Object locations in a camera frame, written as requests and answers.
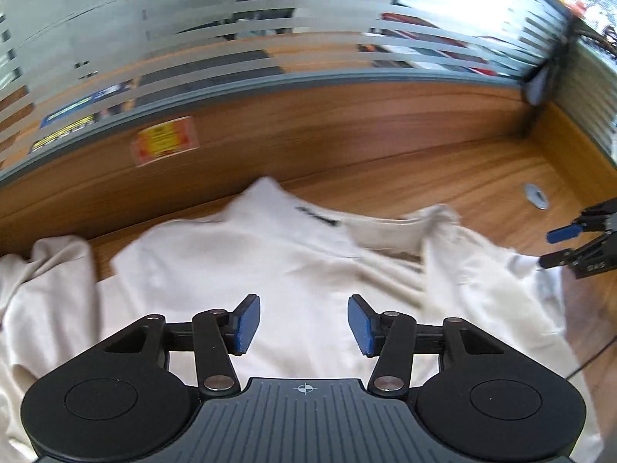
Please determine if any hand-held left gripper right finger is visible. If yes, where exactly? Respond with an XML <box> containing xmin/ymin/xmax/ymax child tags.
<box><xmin>347</xmin><ymin>294</ymin><xmax>504</xmax><ymax>394</ymax></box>

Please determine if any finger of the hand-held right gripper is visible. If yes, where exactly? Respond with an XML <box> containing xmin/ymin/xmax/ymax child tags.
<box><xmin>538</xmin><ymin>234</ymin><xmax>614</xmax><ymax>271</ymax></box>
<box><xmin>546</xmin><ymin>204</ymin><xmax>617</xmax><ymax>244</ymax></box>

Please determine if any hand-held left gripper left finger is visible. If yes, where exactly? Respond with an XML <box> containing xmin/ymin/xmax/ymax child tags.
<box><xmin>103</xmin><ymin>293</ymin><xmax>262</xmax><ymax>394</ymax></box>

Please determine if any white short-sleeved shirt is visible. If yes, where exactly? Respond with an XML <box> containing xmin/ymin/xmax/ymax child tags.
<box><xmin>96</xmin><ymin>176</ymin><xmax>605</xmax><ymax>463</ymax></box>

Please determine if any cream satin garment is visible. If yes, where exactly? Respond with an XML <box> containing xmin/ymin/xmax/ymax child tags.
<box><xmin>0</xmin><ymin>235</ymin><xmax>102</xmax><ymax>449</ymax></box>

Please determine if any short striped glass side partition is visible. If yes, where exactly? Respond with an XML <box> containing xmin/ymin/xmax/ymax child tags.
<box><xmin>550</xmin><ymin>0</ymin><xmax>617</xmax><ymax>165</ymax></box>

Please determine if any dark grey hanging pouch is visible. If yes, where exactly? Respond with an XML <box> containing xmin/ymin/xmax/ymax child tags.
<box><xmin>523</xmin><ymin>60</ymin><xmax>555</xmax><ymax>106</ymax></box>

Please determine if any yellow and red sticker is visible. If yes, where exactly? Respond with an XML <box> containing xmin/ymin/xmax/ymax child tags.
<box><xmin>131</xmin><ymin>116</ymin><xmax>201</xmax><ymax>167</ymax></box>

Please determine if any long striped frosted glass partition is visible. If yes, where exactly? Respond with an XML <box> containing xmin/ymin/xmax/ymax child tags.
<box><xmin>0</xmin><ymin>0</ymin><xmax>574</xmax><ymax>184</ymax></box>

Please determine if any silver cable grommet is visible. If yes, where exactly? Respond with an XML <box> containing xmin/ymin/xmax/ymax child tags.
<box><xmin>524</xmin><ymin>183</ymin><xmax>549</xmax><ymax>210</ymax></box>

